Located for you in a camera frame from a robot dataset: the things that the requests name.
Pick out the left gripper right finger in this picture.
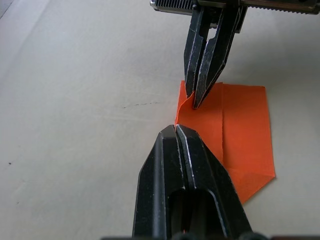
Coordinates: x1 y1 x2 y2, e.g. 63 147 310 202
176 124 253 238

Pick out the orange paper sheet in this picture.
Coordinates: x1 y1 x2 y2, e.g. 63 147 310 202
174 80 277 205

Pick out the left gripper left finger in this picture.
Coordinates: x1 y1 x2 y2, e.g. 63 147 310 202
132 124 191 238

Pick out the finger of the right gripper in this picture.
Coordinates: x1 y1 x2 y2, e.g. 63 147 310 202
183 5 210 99
193 6 240 110

